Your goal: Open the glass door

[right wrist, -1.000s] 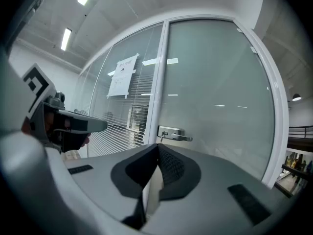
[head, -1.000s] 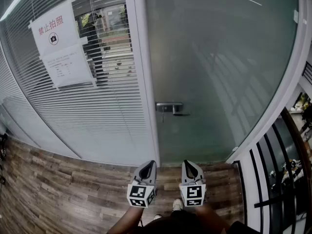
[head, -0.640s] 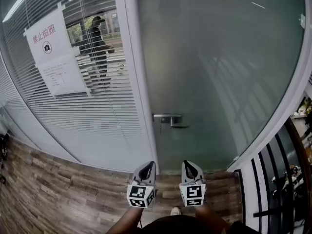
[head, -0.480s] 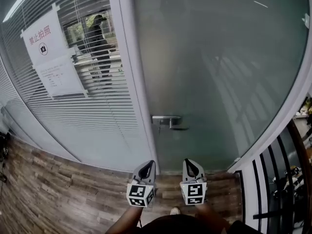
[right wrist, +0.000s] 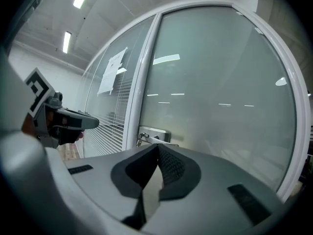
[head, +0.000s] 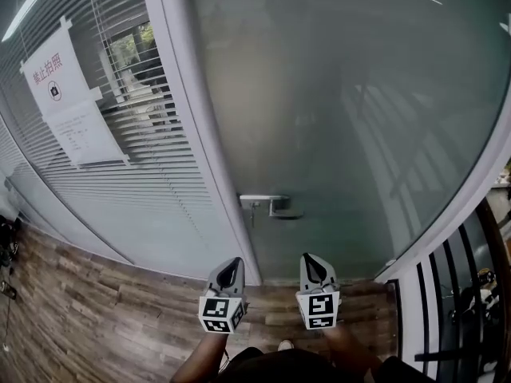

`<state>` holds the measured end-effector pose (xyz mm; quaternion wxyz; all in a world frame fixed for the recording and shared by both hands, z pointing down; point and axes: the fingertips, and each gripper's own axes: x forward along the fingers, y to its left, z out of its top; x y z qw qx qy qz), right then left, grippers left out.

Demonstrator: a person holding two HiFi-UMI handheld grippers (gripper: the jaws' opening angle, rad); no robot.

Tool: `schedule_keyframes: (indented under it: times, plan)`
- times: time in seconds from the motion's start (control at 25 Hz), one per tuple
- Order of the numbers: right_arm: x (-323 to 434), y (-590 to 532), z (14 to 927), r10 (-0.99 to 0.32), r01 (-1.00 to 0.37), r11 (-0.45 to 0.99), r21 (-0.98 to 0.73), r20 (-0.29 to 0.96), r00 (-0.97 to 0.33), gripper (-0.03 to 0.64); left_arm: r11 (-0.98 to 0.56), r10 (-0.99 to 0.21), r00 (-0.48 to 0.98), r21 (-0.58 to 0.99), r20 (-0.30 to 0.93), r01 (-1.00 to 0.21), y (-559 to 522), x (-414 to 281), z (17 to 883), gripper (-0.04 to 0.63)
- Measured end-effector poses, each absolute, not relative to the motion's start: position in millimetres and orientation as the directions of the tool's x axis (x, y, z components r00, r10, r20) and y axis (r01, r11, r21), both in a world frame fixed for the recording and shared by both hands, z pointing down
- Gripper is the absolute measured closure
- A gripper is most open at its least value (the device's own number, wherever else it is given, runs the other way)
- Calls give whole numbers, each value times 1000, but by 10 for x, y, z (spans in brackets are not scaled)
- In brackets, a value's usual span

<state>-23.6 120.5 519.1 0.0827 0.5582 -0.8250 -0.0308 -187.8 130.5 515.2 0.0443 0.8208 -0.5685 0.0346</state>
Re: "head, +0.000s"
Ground black metal railing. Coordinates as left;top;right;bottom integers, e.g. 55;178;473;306
385;197;511;383

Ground person's right forearm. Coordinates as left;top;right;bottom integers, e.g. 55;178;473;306
323;325;385;377

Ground white paper sign red print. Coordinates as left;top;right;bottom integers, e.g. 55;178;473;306
18;15;104;116

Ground white paper notice small print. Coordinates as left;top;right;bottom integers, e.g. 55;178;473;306
42;99;133;170

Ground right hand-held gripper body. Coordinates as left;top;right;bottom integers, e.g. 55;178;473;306
295;286;343;331

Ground person's black clothing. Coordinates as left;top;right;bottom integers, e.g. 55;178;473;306
217;345;438;383

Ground black equipment pile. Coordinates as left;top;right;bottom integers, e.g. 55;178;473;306
0;212;23;271

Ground person's left forearm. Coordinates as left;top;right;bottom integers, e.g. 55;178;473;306
170;330;231;383

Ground frosted glass door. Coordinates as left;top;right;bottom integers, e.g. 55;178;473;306
157;0;511;287

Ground silver door handle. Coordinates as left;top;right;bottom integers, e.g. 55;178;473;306
239;193;305;220

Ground grey window blinds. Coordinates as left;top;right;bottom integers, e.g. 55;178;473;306
0;0;224;255

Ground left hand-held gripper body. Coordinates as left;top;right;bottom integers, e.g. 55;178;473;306
198;285;251;335

